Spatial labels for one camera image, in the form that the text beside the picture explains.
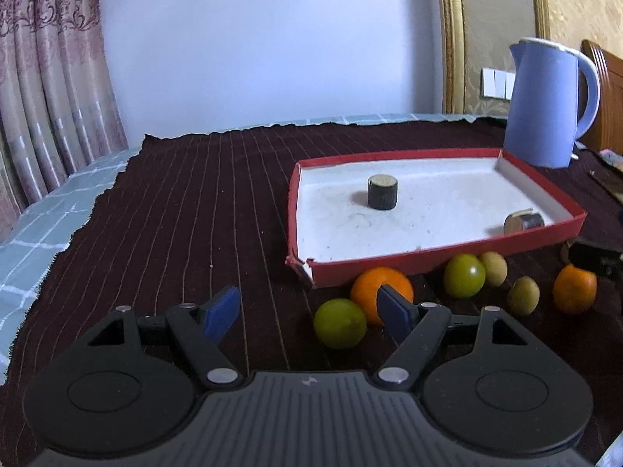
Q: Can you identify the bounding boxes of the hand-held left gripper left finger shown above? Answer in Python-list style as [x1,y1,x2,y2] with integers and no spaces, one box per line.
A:
[88,286,244,391]

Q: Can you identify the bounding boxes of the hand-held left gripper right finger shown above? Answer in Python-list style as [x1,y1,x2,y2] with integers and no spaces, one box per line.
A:
[377,283,536,392]

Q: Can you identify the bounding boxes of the large orange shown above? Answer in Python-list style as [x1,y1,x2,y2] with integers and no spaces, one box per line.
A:
[350,267,414,328]

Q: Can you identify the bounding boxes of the light green citrus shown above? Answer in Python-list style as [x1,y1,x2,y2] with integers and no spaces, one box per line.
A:
[313,298,368,349]

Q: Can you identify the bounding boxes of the dark green citrus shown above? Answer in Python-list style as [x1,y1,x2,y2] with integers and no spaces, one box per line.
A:
[443,253,487,299]

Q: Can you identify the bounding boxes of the red cardboard box tray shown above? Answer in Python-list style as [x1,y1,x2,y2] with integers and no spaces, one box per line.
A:
[285,148,588,290]

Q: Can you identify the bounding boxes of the small orange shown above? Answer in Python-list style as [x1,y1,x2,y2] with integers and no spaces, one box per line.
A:
[552,263,598,315]

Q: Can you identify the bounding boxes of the dark striped cloth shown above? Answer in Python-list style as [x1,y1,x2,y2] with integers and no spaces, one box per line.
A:
[0,116,623,467]

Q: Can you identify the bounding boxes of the yellow-green kiwi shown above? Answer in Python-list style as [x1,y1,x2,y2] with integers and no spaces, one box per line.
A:
[478,251,508,287]
[507,276,540,316]

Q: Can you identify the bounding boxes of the dark sugarcane piece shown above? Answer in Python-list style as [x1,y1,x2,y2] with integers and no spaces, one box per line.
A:
[366,174,399,211]
[503,210,545,234]

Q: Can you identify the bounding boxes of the blue electric kettle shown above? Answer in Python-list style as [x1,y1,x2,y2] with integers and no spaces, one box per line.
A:
[502,37,602,170]

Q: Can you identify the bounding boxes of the small patterned packet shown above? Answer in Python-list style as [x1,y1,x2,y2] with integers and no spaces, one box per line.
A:
[598,148,623,176]

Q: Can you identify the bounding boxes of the pink patterned curtain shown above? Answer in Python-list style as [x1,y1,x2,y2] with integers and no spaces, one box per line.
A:
[0,0,130,244]

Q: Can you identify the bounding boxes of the wooden headboard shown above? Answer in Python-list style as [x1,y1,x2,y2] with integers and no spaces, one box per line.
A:
[581,39,623,151]

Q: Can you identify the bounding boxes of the white wall switch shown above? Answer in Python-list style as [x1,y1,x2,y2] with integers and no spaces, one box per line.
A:
[481,68,517,102]

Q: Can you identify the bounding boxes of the gold wall frame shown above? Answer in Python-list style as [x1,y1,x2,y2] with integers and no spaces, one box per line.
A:
[435,0,551,115]

